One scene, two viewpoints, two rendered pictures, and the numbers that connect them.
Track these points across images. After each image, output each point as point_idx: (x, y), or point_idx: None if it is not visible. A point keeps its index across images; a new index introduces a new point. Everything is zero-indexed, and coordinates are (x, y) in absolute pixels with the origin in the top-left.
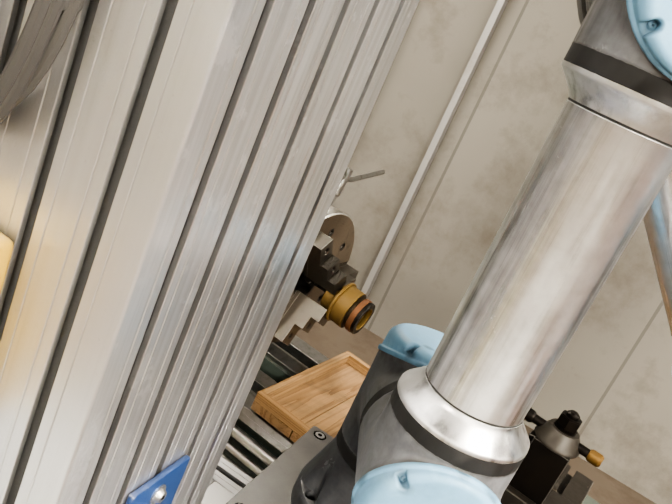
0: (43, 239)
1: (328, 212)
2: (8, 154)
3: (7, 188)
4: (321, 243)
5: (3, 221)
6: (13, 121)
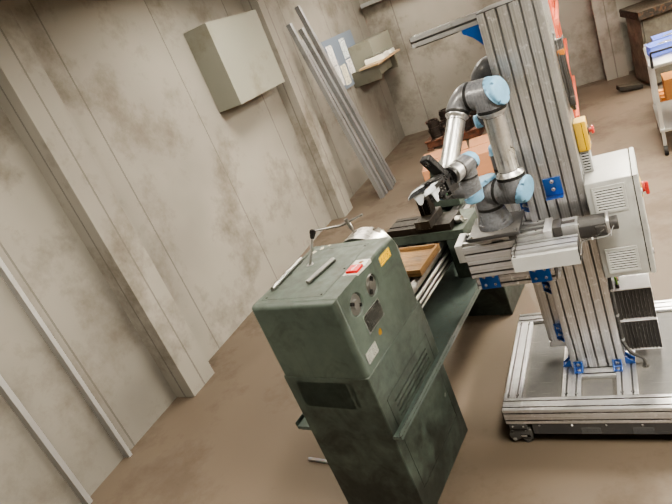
0: (572, 115)
1: (366, 227)
2: (570, 110)
3: (571, 114)
4: (381, 229)
5: (572, 118)
6: (569, 106)
